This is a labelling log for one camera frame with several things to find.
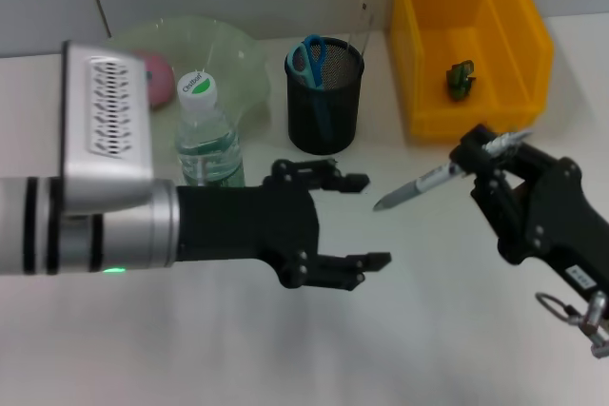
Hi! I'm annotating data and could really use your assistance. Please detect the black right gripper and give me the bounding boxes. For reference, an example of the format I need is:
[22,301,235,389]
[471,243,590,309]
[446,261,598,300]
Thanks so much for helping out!
[448,123,609,294]

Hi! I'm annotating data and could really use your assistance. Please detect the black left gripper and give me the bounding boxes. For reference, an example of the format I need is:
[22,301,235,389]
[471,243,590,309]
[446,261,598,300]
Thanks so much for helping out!
[175,157,393,293]

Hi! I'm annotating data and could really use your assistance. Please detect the grey ballpoint pen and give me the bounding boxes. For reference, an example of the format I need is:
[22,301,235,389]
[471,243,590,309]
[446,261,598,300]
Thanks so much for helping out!
[372,128,534,214]

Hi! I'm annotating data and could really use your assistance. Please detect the green plastic wrapper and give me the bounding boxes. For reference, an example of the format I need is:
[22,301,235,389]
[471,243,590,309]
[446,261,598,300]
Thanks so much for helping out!
[444,59,478,103]

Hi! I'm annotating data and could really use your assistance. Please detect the blue scissors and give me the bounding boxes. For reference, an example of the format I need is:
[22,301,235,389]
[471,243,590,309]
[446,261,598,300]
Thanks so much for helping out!
[289,34,334,142]

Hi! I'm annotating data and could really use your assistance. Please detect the clear green-label water bottle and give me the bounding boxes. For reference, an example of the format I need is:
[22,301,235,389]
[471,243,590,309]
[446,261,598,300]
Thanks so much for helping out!
[175,70,247,188]

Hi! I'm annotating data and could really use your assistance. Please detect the clear plastic ruler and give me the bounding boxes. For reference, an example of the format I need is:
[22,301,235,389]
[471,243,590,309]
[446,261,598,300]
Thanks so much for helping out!
[345,0,376,58]

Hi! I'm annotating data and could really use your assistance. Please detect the pink peach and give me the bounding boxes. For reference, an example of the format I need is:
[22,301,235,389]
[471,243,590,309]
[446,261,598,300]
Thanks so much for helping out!
[131,49,176,111]

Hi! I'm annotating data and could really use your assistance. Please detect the black mesh pen holder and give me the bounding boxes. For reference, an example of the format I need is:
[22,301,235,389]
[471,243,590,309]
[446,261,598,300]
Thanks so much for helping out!
[284,37,365,156]

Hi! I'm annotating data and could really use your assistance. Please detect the green glass fruit plate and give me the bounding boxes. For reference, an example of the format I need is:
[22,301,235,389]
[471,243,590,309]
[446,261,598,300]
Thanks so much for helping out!
[107,14,273,164]

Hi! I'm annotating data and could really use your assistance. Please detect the yellow plastic bin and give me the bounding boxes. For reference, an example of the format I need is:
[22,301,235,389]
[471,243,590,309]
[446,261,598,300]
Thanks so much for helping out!
[390,0,556,142]

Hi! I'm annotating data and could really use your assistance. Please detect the grey right arm cable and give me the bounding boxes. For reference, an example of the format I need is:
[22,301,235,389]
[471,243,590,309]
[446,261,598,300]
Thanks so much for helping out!
[534,288,609,360]

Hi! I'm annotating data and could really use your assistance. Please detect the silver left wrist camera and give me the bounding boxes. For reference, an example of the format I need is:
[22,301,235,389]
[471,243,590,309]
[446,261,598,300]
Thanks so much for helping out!
[61,40,156,213]

